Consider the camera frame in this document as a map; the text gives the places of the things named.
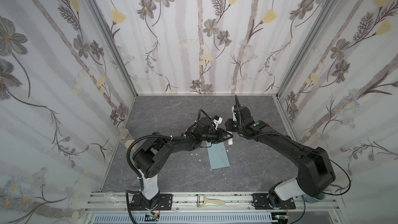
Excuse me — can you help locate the white glue stick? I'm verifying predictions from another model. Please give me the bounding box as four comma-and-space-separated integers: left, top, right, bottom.
228, 132, 233, 145

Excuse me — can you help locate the light green envelope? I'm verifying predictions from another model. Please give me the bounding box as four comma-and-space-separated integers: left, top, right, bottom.
207, 143, 230, 170

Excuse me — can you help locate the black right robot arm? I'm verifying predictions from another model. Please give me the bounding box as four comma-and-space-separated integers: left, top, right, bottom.
226, 103, 336, 208

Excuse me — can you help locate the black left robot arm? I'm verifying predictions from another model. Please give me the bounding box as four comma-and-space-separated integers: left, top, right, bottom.
126, 117, 233, 210

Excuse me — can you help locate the cream plastic peeler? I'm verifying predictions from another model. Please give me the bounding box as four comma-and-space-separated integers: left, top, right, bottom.
197, 195, 226, 208

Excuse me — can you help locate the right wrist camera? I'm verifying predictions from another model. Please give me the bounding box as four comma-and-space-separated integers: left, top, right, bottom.
231, 106, 236, 122

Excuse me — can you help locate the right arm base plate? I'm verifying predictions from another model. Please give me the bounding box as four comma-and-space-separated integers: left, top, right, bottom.
252, 193, 296, 210

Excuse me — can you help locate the white slotted cable duct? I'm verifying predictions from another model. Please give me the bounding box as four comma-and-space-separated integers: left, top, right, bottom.
91, 213, 278, 224

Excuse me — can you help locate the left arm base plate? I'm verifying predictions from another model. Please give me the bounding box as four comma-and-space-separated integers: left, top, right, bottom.
129, 194, 173, 211

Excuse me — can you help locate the aluminium mounting rail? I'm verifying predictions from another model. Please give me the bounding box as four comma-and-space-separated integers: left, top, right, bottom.
84, 192, 340, 213

